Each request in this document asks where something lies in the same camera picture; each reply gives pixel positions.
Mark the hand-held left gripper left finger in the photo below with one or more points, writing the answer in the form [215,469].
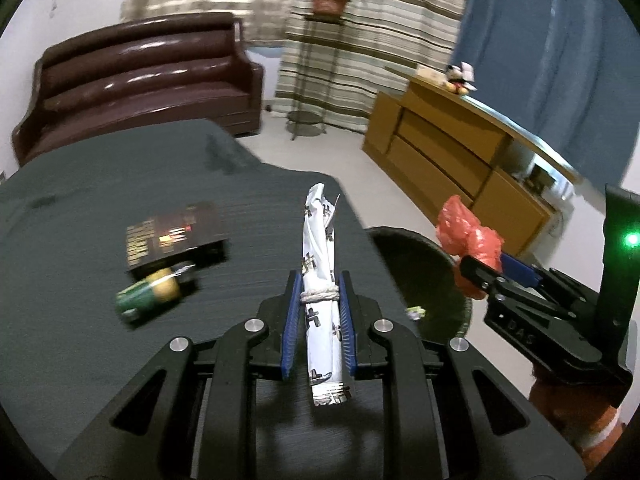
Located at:
[290,325]

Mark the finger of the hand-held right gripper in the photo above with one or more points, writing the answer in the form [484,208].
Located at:
[520,269]
[480,272]

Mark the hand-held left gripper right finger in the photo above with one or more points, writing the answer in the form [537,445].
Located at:
[347,325]

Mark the large red plastic bag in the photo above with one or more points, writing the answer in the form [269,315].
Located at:
[465,230]

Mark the black waste bin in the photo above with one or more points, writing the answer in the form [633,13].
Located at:
[420,270]

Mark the person's right forearm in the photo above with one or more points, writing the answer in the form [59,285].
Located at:
[575,410]

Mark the wooden cabinet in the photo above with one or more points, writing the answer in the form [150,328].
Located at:
[440,150]

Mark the green yellow can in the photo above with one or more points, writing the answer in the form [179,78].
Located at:
[150,295]

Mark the dark box with gold print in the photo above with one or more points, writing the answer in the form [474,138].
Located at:
[175,232]

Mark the mouse plush toy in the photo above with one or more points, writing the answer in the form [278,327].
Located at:
[459,80]

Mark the small pale box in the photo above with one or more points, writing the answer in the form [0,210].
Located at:
[430,74]

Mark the black metal plant stand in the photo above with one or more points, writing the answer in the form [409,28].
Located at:
[305,120]

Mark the blue curtain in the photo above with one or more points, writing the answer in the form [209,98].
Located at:
[550,60]

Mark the beige striped curtain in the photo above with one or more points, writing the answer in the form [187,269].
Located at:
[390,35]

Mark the brown leather sofa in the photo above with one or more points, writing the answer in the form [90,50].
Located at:
[140,80]

